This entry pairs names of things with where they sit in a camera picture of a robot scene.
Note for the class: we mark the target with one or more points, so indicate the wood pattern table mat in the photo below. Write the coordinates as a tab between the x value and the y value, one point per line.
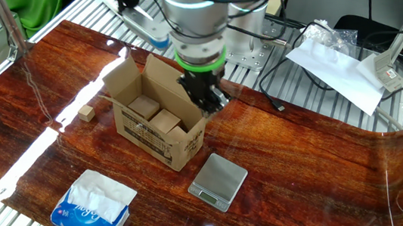
307	177

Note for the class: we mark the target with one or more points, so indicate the small wooden cube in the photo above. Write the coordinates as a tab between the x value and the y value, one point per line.
86	114

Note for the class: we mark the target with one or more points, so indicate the brown cardboard box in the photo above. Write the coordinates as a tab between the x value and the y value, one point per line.
143	135

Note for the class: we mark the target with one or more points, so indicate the blue tissue pack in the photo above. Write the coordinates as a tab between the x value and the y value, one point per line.
84	221

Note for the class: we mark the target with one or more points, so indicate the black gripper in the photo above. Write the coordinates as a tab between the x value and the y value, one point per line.
202	84

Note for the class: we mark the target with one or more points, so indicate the clear plastic bag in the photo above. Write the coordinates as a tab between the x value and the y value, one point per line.
334	39

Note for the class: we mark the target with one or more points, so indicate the wooden block in box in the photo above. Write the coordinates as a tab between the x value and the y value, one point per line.
164	121
178	132
143	106

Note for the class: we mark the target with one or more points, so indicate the white paper sheet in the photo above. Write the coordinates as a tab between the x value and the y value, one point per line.
334	75

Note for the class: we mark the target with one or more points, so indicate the person in green shirt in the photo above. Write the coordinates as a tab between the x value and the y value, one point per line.
38	11

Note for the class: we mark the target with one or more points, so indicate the aluminium frame post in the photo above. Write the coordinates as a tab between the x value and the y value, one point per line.
9	24

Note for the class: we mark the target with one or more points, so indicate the black office chair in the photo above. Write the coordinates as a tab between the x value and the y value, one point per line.
371	29

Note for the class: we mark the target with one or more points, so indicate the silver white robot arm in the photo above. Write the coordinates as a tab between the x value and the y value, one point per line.
197	10

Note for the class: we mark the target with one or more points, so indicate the silver digital scale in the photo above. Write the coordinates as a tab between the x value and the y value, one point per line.
218	177

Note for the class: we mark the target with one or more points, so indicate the silver perforated base plate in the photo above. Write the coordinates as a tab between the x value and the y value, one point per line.
252	59

